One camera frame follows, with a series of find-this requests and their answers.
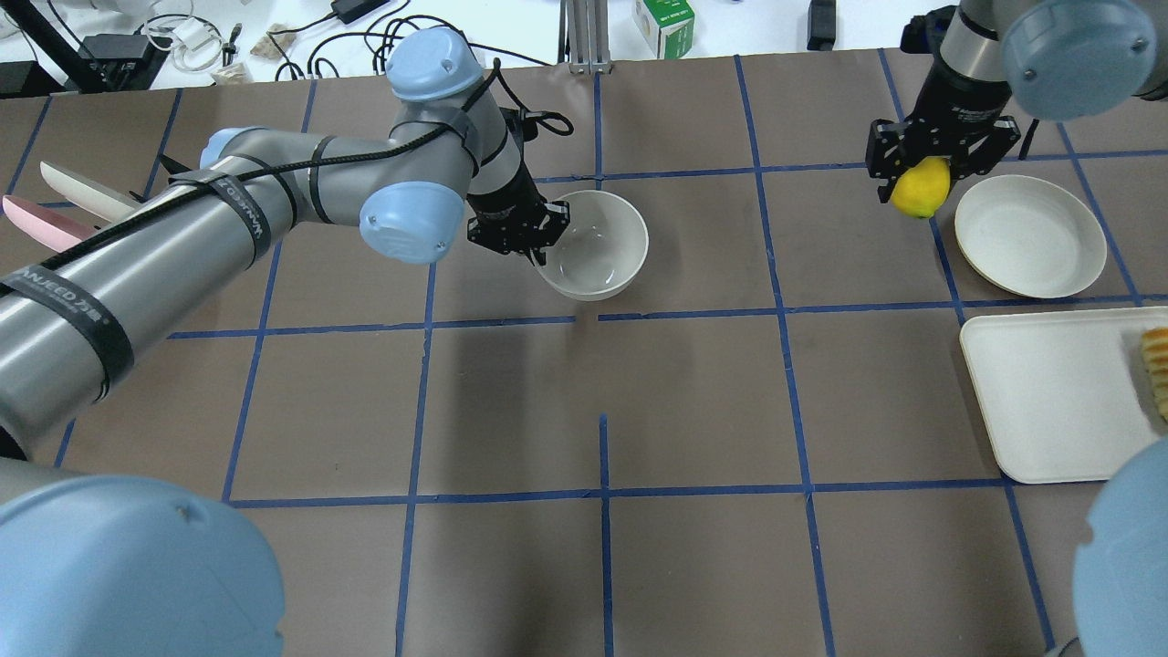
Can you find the black power adapter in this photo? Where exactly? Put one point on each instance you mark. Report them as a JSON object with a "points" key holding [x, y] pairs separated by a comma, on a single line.
{"points": [[350, 11]]}

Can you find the aluminium profile post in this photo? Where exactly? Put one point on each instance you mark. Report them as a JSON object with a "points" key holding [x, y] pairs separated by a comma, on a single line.
{"points": [[583, 40]]}

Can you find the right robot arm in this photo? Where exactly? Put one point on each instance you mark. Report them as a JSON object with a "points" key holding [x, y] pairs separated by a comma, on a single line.
{"points": [[1063, 60]]}

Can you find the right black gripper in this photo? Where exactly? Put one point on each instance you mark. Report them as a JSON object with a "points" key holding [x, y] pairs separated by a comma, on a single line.
{"points": [[949, 108]]}

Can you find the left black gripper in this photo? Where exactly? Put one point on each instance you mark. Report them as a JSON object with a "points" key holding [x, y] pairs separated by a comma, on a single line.
{"points": [[503, 194]]}

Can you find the grilled bread piece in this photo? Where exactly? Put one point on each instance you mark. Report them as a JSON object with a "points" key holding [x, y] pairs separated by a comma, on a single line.
{"points": [[1153, 348]]}

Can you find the cream round plate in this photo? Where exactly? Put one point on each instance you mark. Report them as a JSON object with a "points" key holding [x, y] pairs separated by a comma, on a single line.
{"points": [[1030, 237]]}

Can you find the cream rectangular tray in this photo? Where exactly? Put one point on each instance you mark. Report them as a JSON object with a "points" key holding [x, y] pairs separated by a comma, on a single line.
{"points": [[1064, 395]]}

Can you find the cream ceramic bowl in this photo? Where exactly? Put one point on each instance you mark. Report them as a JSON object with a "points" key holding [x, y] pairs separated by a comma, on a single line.
{"points": [[601, 251]]}

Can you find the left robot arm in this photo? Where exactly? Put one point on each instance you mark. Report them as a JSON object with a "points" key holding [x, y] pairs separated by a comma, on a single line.
{"points": [[121, 565]]}

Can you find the black device on table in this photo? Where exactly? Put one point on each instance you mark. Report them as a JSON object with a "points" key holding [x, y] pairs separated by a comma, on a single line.
{"points": [[822, 25]]}

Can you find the black plate rack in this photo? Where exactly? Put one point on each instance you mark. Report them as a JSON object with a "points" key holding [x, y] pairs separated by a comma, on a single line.
{"points": [[160, 178]]}

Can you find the pink plate in rack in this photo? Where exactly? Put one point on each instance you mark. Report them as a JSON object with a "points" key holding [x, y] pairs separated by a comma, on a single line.
{"points": [[48, 227]]}

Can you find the cream plate in rack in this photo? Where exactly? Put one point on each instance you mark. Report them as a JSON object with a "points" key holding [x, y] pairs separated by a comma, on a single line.
{"points": [[94, 197]]}

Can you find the green white box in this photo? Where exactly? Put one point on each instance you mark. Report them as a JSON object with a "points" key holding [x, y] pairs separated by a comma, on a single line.
{"points": [[668, 27]]}

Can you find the yellow lemon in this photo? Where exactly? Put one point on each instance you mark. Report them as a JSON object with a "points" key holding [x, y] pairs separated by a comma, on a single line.
{"points": [[923, 189]]}

